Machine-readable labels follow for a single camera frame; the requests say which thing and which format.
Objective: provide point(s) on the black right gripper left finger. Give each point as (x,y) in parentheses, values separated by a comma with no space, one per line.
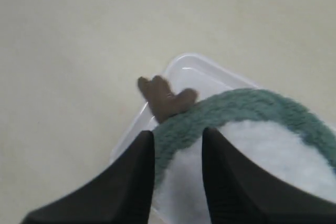
(120,194)

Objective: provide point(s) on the white plastic tray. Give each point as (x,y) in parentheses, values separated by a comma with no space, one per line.
(180,198)

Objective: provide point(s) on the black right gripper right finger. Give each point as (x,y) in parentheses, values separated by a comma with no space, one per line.
(239,191)

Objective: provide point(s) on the teal fuzzy scarf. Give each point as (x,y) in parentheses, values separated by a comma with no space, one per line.
(182,130)

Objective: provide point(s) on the white fluffy plush toy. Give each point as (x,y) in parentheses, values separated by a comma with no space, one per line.
(280,152)

